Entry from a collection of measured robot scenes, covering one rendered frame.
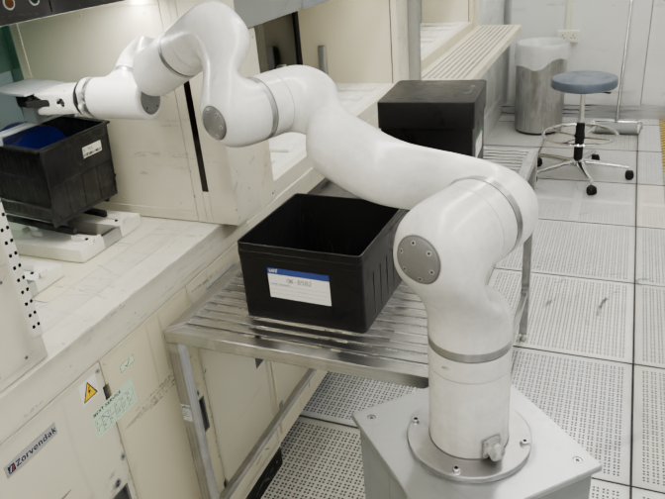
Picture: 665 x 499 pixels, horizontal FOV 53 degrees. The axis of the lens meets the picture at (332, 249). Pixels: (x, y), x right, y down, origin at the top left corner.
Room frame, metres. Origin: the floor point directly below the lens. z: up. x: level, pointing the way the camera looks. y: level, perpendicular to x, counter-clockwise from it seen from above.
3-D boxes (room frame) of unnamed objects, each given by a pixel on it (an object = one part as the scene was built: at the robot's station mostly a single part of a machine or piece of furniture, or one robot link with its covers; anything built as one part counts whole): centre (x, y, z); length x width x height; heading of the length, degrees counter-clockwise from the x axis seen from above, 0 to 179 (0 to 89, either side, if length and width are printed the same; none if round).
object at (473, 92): (2.03, -0.35, 0.89); 0.29 x 0.29 x 0.25; 69
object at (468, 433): (0.80, -0.19, 0.85); 0.19 x 0.19 x 0.18
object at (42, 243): (1.47, 0.60, 0.89); 0.22 x 0.21 x 0.04; 65
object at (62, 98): (1.43, 0.52, 1.21); 0.11 x 0.10 x 0.07; 66
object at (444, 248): (0.78, -0.16, 1.07); 0.19 x 0.12 x 0.24; 135
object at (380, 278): (1.30, 0.01, 0.85); 0.28 x 0.28 x 0.17; 64
